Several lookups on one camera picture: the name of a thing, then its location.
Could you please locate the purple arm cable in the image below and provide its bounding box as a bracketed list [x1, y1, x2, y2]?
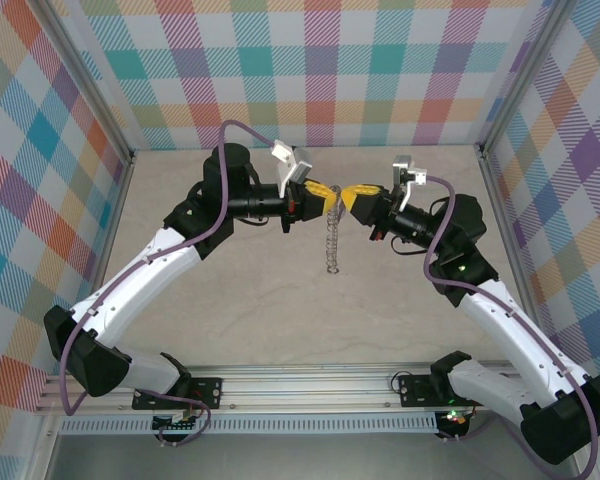
[423, 174, 599, 476]
[59, 121, 279, 447]

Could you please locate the aluminium frame side bar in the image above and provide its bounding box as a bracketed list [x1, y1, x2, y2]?
[476, 144, 561, 351]
[67, 149, 136, 376]

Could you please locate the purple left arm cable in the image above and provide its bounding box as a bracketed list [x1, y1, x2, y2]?
[59, 121, 279, 447]

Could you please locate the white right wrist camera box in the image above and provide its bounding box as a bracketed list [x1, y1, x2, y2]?
[392, 154, 429, 214]

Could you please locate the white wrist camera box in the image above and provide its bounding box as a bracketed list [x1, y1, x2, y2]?
[271, 139, 315, 199]
[392, 154, 429, 214]

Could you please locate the perforated grey cable duct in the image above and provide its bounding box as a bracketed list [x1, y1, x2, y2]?
[58, 417, 439, 435]

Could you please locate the black controller board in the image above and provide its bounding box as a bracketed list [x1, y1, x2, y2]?
[435, 409, 470, 439]
[152, 412, 201, 434]

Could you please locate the metal key ring chain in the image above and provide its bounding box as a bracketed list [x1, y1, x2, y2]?
[324, 184, 344, 275]

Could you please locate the aluminium frame post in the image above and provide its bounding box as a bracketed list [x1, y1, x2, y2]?
[38, 0, 136, 164]
[474, 0, 581, 161]

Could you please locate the grey metal base sheet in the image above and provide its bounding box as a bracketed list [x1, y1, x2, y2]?
[44, 432, 581, 480]

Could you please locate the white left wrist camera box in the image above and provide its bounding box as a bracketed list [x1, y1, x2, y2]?
[271, 139, 315, 199]

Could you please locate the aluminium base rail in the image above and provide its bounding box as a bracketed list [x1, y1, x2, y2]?
[33, 363, 589, 415]

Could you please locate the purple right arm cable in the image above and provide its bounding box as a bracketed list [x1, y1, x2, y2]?
[423, 174, 599, 476]

